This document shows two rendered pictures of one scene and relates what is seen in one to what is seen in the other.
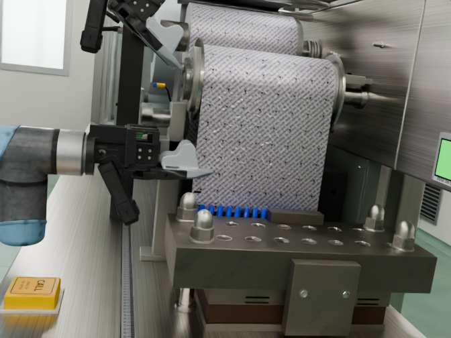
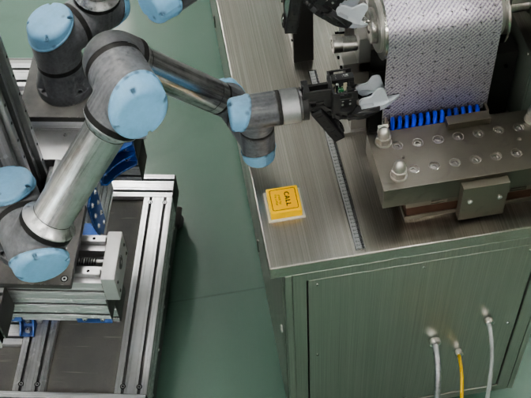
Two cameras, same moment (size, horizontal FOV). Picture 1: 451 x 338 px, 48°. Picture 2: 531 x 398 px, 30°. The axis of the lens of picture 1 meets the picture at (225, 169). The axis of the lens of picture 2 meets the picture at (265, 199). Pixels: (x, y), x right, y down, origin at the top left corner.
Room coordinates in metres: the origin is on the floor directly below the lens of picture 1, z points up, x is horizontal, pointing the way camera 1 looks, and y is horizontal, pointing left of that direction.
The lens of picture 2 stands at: (-0.60, 0.16, 2.66)
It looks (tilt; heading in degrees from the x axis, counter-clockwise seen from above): 53 degrees down; 6
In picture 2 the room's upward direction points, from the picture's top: 4 degrees counter-clockwise
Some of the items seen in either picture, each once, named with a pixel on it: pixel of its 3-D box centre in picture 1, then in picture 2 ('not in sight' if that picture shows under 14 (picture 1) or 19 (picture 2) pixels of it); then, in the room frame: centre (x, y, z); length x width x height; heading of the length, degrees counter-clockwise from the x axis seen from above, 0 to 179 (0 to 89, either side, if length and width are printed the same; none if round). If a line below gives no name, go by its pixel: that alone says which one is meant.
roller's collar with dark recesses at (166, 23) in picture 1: (172, 35); not in sight; (1.15, 0.15, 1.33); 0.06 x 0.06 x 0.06; 12
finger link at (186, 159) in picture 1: (188, 160); (379, 96); (0.83, 0.06, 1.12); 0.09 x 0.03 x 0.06; 101
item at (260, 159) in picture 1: (260, 163); (438, 80); (0.88, -0.06, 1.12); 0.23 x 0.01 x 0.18; 102
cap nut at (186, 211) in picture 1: (188, 206); (383, 135); (0.78, 0.05, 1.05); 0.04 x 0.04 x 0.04
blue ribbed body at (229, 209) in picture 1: (256, 216); (436, 118); (0.86, -0.06, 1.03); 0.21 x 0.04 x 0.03; 102
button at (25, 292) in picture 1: (33, 292); (284, 202); (0.71, 0.27, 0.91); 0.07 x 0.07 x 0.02; 12
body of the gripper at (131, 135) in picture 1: (124, 151); (329, 97); (0.83, 0.17, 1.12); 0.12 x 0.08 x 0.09; 102
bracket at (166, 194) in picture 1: (160, 181); (352, 82); (0.94, 0.12, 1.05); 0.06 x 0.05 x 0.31; 102
